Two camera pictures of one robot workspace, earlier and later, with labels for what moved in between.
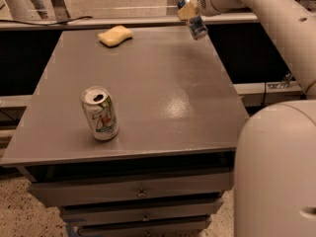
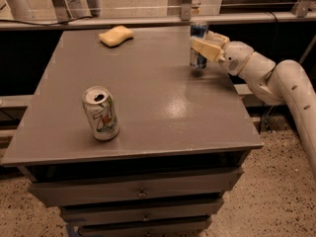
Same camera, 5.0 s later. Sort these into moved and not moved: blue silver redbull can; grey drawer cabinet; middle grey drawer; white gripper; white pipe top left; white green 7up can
Moved: white gripper; blue silver redbull can
Not moved: white green 7up can; middle grey drawer; white pipe top left; grey drawer cabinet
